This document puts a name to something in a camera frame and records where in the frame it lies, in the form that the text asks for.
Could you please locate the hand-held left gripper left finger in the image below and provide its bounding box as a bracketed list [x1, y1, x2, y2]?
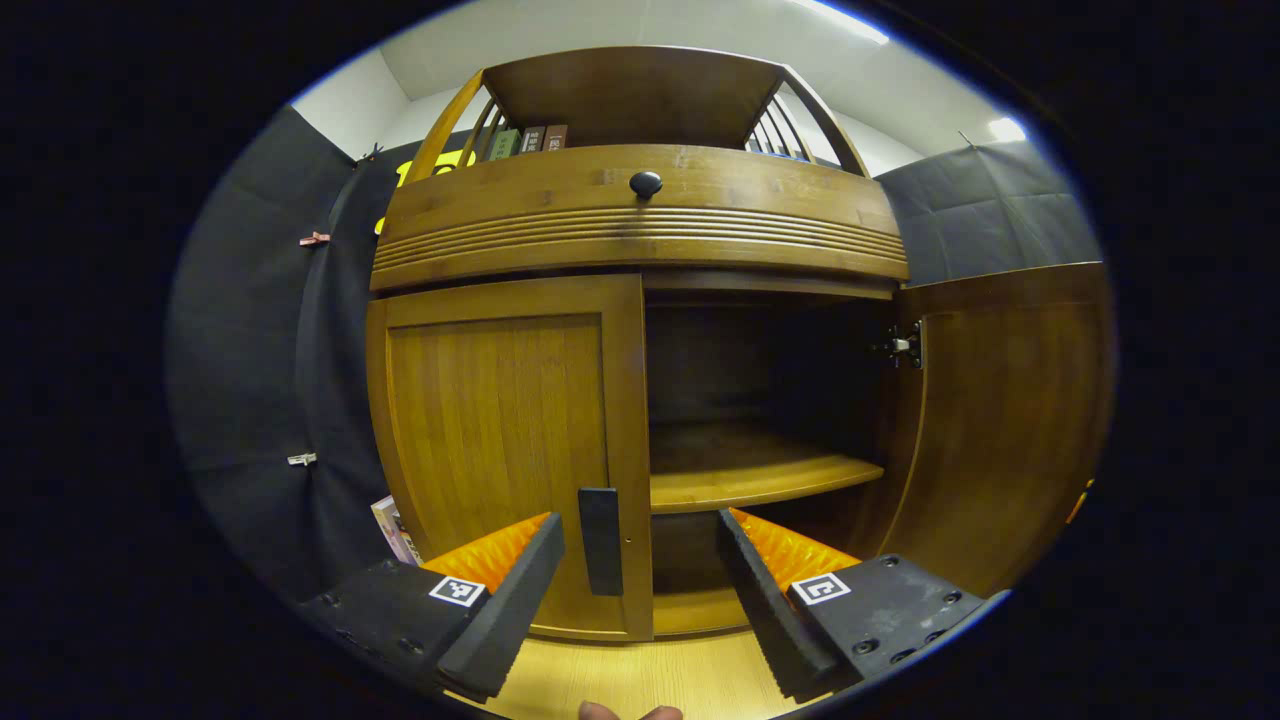
[297, 510, 566, 701]

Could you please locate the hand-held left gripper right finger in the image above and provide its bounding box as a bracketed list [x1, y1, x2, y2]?
[716, 507, 991, 703]

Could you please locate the wooden double-door shoe cabinet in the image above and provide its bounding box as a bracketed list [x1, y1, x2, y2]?
[365, 45, 926, 641]

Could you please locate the white book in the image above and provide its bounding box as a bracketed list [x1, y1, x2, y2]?
[371, 495, 426, 567]

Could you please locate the black backdrop cloth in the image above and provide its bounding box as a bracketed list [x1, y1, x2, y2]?
[873, 140, 1103, 289]
[165, 105, 481, 601]

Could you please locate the wooden drawer with black knob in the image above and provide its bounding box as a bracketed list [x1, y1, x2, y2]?
[370, 144, 911, 293]

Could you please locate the long ceiling light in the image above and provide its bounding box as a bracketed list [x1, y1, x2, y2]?
[790, 0, 891, 46]

